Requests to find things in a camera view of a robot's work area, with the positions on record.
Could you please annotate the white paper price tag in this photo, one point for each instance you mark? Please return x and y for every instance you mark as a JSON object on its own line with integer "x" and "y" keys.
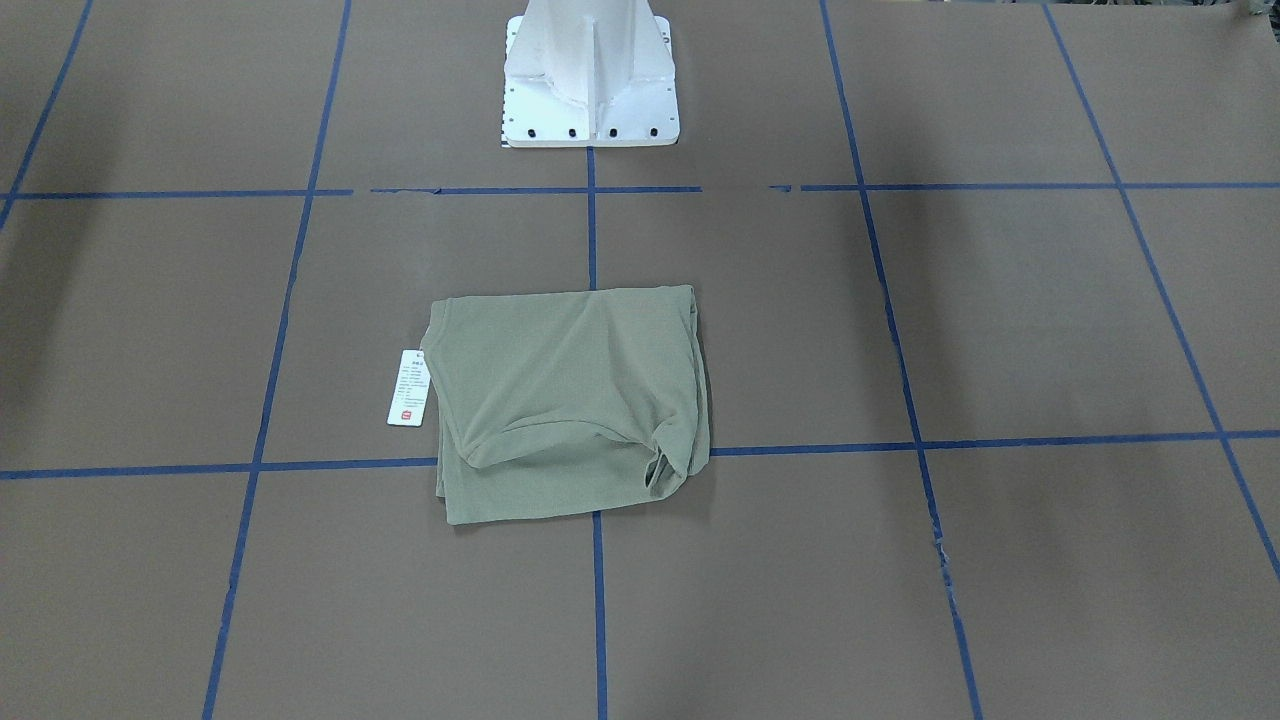
{"x": 411, "y": 390}

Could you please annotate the olive green long-sleeve shirt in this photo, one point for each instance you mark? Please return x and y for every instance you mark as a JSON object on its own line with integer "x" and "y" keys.
{"x": 556, "y": 404}

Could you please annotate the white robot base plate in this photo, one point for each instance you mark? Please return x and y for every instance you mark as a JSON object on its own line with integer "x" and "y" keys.
{"x": 589, "y": 74}

